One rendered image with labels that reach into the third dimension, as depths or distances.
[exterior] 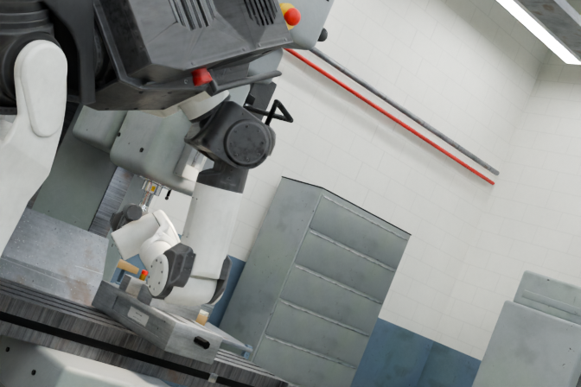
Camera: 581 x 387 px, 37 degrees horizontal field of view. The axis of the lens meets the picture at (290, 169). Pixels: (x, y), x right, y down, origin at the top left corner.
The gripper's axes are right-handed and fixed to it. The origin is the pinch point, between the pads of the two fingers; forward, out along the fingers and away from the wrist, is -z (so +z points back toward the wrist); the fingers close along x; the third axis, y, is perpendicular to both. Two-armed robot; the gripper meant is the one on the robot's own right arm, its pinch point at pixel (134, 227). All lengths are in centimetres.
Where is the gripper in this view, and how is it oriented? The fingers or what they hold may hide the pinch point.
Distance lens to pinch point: 212.6
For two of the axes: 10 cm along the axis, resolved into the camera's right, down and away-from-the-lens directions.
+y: -3.9, 9.2, -1.1
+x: -8.8, -4.0, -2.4
